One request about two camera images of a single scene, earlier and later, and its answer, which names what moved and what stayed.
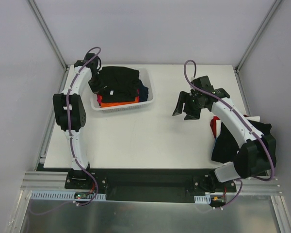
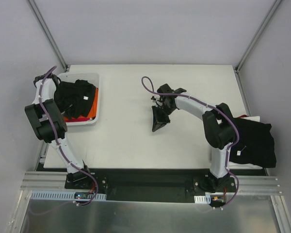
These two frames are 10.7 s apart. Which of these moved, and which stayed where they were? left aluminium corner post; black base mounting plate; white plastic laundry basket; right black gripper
Moved: right black gripper; white plastic laundry basket
Stayed: left aluminium corner post; black base mounting plate
